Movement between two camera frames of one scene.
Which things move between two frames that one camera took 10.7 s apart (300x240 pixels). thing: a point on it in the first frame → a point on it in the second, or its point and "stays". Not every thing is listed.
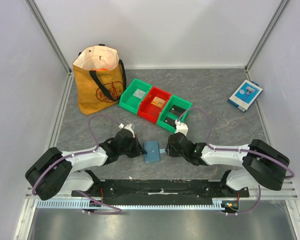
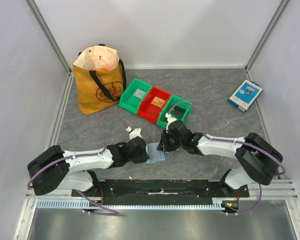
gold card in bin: x=158 y=102 stays
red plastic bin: x=153 y=104 stays
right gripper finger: x=168 y=153 → x=162 y=146
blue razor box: x=245 y=95 stays
